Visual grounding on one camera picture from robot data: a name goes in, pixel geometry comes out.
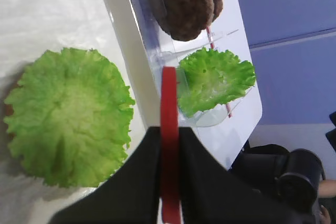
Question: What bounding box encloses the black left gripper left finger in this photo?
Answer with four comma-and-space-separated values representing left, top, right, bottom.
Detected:
50, 127, 161, 223

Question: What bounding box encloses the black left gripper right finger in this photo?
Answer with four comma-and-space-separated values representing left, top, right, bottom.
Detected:
179, 127, 297, 223

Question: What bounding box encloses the red tomato slice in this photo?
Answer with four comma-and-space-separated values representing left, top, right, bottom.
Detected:
160, 67, 181, 223

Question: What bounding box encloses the green lettuce leaf on tray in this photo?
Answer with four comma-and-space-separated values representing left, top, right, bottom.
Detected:
4, 48, 135, 187

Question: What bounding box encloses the green lettuce leaf in rack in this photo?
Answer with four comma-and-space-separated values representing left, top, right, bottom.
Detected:
177, 48, 256, 118

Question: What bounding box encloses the left brown meat patty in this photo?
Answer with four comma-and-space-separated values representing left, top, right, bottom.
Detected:
159, 0, 214, 41

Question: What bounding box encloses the clear acrylic right rack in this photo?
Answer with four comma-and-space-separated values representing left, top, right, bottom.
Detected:
131, 0, 262, 169

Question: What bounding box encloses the white parchment paper sheet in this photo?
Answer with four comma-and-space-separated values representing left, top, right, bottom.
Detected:
0, 0, 148, 224

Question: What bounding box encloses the cream metal baking tray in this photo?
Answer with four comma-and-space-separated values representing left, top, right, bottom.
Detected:
103, 0, 160, 129

